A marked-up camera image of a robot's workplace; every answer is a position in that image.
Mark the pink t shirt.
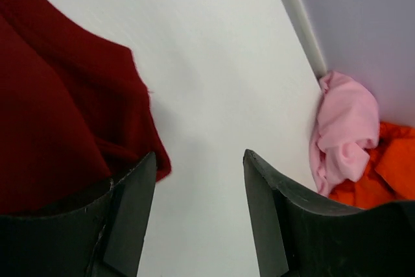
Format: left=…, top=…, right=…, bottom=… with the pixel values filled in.
left=309, top=71, right=380, bottom=197

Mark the dark red t shirt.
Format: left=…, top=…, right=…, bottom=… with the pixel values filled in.
left=1, top=0, right=171, bottom=215

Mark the orange t shirt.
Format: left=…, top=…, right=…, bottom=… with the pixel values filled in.
left=329, top=122, right=414, bottom=209

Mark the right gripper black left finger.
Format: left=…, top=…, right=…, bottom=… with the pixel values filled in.
left=1, top=152, right=157, bottom=276

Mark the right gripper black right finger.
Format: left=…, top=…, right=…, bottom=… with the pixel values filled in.
left=243, top=150, right=414, bottom=276

